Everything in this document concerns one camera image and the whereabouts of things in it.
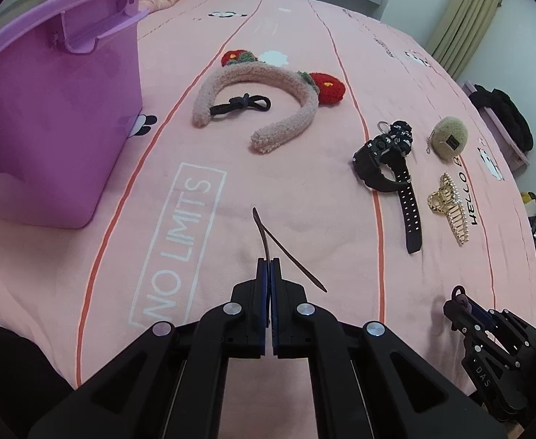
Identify thin brown hair clip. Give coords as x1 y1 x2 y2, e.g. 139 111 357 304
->
252 206 329 293

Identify mauve knot hair tie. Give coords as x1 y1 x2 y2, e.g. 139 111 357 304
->
450 286 472 314

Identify black wrist watch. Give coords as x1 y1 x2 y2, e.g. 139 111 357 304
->
352 135 423 254

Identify pearl gold hair claw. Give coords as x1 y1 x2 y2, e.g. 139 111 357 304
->
428 172 469 246

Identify pink printed bed sheet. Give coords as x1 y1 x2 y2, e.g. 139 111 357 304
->
0 0 536 438

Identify pink fuzzy flower headband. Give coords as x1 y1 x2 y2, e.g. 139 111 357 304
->
190 48 347 155

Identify black clothes on box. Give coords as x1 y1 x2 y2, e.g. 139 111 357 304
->
469 84 534 153

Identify purple plastic storage bin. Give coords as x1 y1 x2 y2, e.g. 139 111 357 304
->
0 0 145 228

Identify beige curtain right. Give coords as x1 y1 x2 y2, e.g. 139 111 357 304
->
427 0 503 79

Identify black bow hair tie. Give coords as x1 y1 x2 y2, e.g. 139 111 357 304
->
208 93 273 118

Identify beige fuzzy pouch keychain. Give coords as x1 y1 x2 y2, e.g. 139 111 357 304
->
427 116 468 162

